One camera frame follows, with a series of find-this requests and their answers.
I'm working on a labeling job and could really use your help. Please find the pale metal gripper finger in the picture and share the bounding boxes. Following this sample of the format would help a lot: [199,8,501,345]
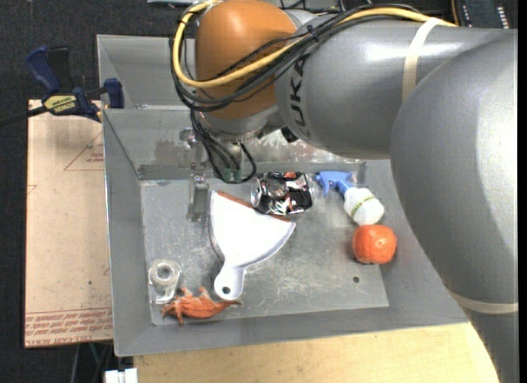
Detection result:
[180,127,208,175]
[187,174,210,222]

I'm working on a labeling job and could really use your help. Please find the white dustpan with brown edge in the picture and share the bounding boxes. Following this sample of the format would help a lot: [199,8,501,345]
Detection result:
[208,189,297,302]

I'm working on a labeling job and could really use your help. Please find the crushed shiny black can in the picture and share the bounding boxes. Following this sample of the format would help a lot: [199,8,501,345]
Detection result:
[250,170,316,216]

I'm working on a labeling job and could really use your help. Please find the clear glass cup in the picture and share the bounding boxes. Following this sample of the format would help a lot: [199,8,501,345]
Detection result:
[147,258,183,306]

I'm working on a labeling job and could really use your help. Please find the orange toy animal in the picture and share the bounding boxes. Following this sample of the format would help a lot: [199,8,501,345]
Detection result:
[160,286,245,326]

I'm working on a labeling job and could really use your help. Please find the brown cardboard board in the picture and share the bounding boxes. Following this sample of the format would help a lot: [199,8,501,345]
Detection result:
[23,99,114,349]

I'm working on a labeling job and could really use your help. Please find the grey metal bin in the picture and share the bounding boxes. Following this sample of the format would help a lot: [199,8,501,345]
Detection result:
[96,34,470,357]

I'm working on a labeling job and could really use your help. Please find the blue and white spray bottle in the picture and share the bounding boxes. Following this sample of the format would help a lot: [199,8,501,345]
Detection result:
[315,170,386,227]

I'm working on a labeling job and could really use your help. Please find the orange fruit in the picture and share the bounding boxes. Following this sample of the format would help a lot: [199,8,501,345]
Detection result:
[352,223,399,266]

